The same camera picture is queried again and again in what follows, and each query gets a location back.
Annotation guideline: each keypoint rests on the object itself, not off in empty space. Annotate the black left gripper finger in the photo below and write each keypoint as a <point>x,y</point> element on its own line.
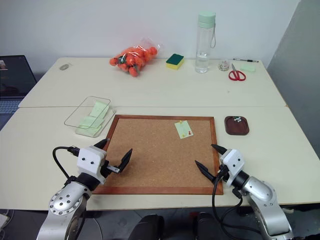
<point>102,144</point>
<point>125,160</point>

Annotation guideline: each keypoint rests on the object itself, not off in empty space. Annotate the pale green paper note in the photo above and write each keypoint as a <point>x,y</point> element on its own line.
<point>87,132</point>
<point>91,122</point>
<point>182,128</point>
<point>100,108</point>

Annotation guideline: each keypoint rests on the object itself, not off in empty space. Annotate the dark laptop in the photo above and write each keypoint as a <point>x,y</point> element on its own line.
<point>15,77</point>

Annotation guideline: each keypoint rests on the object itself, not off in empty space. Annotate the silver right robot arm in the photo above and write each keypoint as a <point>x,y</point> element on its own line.
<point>262,197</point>

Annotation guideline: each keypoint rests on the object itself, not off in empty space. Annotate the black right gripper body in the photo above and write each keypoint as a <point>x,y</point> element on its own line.
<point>223,173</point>

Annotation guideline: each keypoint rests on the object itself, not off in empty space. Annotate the plastic bag of oranges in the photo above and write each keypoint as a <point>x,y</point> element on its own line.
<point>133,58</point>

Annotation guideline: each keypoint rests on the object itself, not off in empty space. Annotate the clear bottle with green lid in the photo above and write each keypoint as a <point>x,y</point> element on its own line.
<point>202,47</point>

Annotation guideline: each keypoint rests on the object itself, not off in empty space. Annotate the green sticky note pad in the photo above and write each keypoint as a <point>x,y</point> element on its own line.
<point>248,68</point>

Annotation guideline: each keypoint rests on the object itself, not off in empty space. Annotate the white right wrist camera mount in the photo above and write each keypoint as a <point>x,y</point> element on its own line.
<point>233,162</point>

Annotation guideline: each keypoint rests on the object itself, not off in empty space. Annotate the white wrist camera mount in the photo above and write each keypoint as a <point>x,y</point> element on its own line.
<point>88,160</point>
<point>233,162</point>

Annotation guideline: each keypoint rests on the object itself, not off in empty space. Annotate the dark brown wooden tray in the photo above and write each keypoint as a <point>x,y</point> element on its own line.
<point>237,127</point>

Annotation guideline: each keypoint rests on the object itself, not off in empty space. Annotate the green and yellow sponge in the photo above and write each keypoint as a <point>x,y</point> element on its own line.
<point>175,61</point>

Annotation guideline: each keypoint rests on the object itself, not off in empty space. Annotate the black pen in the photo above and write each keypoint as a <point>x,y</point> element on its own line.
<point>246,60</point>

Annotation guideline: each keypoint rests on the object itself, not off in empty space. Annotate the wood-framed cork board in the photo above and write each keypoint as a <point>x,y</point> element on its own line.
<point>155,160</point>

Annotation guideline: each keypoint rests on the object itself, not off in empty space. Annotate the dark rounded shape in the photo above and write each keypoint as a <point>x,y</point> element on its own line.
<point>147,227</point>
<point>207,227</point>

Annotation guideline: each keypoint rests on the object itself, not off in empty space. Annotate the small round grey table grommet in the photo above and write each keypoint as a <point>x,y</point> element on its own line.
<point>64,67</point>

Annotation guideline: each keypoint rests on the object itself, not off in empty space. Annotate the small glass jar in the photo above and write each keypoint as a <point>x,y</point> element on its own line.
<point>223,65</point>

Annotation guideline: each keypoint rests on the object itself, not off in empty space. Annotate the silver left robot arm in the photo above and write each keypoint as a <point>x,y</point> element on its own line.
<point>65,200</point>

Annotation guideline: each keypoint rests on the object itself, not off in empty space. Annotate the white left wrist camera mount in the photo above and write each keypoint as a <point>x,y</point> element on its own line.
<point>88,160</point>

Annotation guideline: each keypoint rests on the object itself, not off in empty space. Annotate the clear plastic tray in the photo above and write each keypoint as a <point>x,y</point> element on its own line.
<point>75,120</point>

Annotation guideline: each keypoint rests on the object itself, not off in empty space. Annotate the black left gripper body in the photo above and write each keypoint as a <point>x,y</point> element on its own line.
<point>106,170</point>

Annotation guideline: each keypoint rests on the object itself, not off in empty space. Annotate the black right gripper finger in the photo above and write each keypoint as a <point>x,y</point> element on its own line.
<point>220,149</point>
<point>205,170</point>

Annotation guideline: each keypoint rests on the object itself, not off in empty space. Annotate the grey partition panel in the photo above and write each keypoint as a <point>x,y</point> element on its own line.
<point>297,75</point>

